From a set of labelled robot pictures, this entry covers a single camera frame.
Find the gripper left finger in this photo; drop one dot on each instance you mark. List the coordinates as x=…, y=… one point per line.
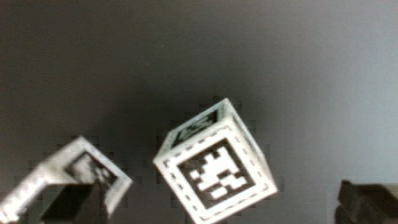
x=76, y=206

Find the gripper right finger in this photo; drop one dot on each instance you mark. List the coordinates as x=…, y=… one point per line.
x=367, y=204

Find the white chair leg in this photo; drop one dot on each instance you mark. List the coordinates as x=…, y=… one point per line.
x=74, y=166
x=211, y=164

